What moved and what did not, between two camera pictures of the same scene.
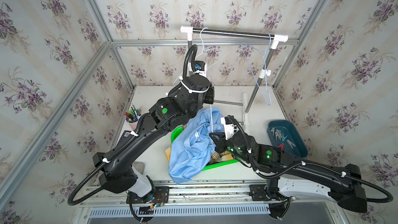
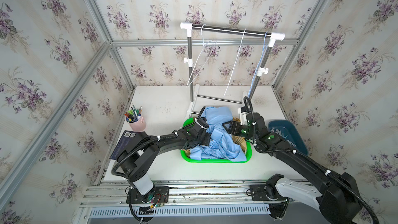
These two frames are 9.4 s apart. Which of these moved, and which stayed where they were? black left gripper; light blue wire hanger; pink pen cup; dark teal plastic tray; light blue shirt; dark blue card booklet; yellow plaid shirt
Moved: black left gripper; yellow plaid shirt; light blue wire hanger; light blue shirt
Stayed: dark teal plastic tray; dark blue card booklet; pink pen cup
